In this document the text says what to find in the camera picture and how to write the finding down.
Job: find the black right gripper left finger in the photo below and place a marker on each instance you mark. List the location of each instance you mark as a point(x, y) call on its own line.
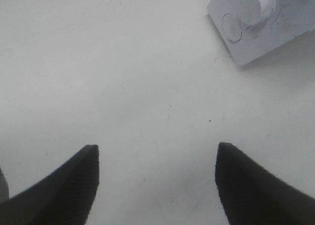
point(64, 197)

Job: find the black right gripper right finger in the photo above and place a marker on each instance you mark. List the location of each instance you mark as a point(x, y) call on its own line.
point(251, 195)

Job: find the round microwave door button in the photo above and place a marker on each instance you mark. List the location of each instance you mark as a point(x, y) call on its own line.
point(231, 28)

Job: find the white microwave knob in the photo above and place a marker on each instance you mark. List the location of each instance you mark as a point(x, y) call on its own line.
point(256, 11)

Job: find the white microwave oven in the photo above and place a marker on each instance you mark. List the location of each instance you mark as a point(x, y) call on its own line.
point(291, 19)

